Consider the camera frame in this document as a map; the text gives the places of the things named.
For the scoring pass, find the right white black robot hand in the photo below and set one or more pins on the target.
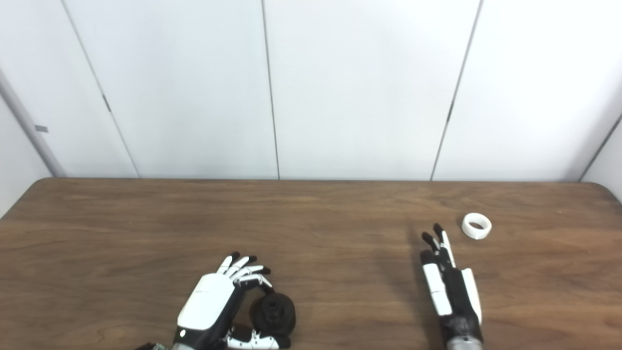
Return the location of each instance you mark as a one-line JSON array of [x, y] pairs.
[[454, 296]]

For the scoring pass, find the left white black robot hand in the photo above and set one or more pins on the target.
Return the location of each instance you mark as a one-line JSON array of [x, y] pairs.
[[209, 301]]

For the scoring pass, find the round black part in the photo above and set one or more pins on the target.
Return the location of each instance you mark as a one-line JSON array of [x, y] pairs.
[[274, 313]]

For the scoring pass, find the small grey post label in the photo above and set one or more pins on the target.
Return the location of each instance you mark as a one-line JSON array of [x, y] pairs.
[[42, 129]]

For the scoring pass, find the grey wall corner post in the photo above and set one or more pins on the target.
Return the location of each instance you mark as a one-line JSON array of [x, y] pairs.
[[29, 126]]

